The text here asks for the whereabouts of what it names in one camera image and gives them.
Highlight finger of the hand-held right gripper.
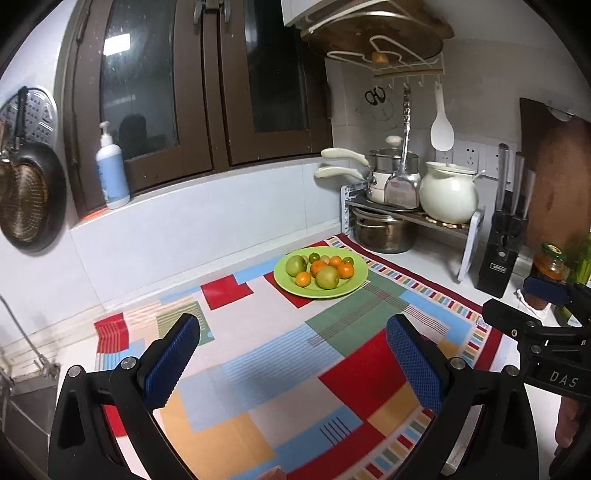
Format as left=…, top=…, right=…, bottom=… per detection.
left=481, top=298, right=591, bottom=352
left=523, top=275, right=591, bottom=315

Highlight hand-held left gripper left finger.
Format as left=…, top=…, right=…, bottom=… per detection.
left=48, top=313, right=201, bottom=480

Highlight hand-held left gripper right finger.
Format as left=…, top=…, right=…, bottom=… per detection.
left=386, top=314, right=540, bottom=480

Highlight green plate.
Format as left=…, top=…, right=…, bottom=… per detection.
left=273, top=247, right=369, bottom=300

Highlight large green apple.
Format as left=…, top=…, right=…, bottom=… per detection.
left=315, top=266, right=340, bottom=289

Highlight person's right hand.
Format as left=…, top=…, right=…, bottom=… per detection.
left=554, top=397, right=580, bottom=450

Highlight glass jar with orange sauce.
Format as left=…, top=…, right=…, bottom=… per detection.
left=526, top=242, right=568, bottom=309

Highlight black knife block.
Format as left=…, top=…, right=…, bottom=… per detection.
left=476, top=208, right=528, bottom=298

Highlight green bottle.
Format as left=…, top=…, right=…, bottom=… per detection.
left=556, top=231, right=591, bottom=326

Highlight black kitchen scissors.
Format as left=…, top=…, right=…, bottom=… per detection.
left=495, top=210, right=522, bottom=252

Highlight white kitchen shelf rack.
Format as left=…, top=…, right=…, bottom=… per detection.
left=341, top=182, right=486, bottom=282

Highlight colourful patchwork cloth mat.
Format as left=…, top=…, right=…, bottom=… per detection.
left=93, top=233, right=504, bottom=480

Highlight brown wooden cutting board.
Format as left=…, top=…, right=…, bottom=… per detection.
left=519, top=97, right=591, bottom=252

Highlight cream ceramic pot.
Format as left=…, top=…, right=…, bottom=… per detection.
left=419, top=161, right=485, bottom=223

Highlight steel stock pot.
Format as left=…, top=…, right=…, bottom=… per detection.
left=353, top=208, right=419, bottom=254

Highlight steel sink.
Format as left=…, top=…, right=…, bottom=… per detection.
left=0, top=360, right=63, bottom=462

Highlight steel spatula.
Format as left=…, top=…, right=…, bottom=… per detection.
left=384, top=83, right=422, bottom=209

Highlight white rice paddle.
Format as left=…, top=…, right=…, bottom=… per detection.
left=430, top=82, right=455, bottom=152

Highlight white blue pump bottle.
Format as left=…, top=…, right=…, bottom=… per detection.
left=95, top=121, right=131, bottom=210

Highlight black hanging frying pan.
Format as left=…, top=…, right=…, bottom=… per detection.
left=0, top=88, right=68, bottom=254

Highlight brown framed window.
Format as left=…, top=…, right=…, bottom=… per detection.
left=60, top=0, right=334, bottom=222

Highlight perforated steel steamer plate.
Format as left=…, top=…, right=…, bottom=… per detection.
left=0, top=85, right=58, bottom=153

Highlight steel handled knife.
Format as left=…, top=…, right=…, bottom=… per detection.
left=512, top=151, right=527, bottom=217
left=495, top=143, right=511, bottom=217
left=524, top=168, right=537, bottom=220

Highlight steel saucepan with cream handle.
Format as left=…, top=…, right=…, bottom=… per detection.
left=321, top=135, right=419, bottom=175

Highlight white wire wall rack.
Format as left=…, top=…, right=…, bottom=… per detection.
left=300, top=0, right=455, bottom=79

